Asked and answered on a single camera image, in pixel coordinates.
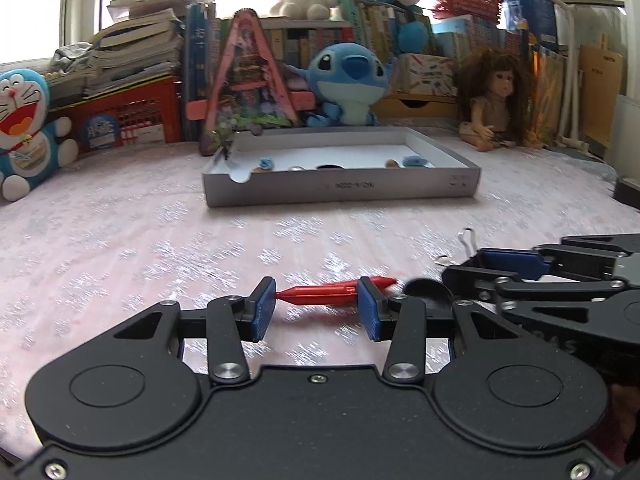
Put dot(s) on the pink snowflake tablecloth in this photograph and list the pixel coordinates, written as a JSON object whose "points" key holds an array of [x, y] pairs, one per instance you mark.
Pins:
{"points": [[150, 240]]}

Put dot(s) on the wooden drawer box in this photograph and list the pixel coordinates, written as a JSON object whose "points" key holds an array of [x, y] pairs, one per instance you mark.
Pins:
{"points": [[400, 107]]}

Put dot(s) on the stack of books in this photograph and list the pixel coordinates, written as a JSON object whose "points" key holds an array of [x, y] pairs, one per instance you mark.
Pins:
{"points": [[135, 50]]}

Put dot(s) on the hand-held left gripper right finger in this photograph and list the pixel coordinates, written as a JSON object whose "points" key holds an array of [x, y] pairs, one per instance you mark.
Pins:
{"points": [[371, 315]]}

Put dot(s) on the brown-haired doll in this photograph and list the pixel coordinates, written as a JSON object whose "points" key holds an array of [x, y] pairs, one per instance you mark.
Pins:
{"points": [[495, 105]]}

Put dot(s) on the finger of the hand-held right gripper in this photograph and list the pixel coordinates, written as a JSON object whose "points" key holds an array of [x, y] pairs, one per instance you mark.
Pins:
{"points": [[500, 287], [510, 260]]}

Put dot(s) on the brown cardboard box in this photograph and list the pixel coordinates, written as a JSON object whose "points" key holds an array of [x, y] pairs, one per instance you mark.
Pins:
{"points": [[600, 85]]}

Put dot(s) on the grey cloth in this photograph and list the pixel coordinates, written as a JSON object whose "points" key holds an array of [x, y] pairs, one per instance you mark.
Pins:
{"points": [[70, 55]]}

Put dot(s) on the pink triangular toy house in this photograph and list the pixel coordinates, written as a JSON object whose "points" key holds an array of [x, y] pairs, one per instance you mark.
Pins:
{"points": [[245, 75]]}

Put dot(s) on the blue alien plush toy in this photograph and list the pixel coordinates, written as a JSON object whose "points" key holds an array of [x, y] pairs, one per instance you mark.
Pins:
{"points": [[350, 95]]}

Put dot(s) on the red crayon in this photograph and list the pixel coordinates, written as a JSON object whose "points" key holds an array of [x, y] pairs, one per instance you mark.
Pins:
{"points": [[320, 294]]}

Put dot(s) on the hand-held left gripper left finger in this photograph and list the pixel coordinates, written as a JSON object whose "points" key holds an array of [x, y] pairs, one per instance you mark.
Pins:
{"points": [[262, 310]]}

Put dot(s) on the blue robot cat plush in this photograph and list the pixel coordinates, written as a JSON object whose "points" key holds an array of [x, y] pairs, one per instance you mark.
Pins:
{"points": [[25, 125]]}

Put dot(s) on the clear plastic dome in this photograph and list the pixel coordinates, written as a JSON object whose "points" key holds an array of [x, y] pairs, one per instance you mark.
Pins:
{"points": [[297, 168]]}

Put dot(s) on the red plastic crate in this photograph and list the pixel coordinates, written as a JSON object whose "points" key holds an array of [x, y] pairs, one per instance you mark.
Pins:
{"points": [[145, 105]]}

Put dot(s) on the row of upright books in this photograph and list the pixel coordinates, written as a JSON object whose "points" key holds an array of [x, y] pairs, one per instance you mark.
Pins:
{"points": [[300, 45]]}

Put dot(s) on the blue plastic toy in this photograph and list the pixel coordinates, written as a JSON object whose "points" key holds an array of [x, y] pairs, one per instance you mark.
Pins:
{"points": [[265, 162], [415, 161]]}

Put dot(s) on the black object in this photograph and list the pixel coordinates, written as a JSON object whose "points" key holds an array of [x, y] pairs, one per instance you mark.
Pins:
{"points": [[627, 189]]}

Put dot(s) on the window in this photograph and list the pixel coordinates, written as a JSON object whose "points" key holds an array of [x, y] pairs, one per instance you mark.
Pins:
{"points": [[30, 25]]}

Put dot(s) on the white printed cardboard box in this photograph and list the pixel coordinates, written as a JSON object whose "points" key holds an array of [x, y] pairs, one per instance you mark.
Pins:
{"points": [[425, 72]]}

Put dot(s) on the white cardboard tray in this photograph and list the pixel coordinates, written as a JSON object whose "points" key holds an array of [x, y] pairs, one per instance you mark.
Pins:
{"points": [[350, 187]]}

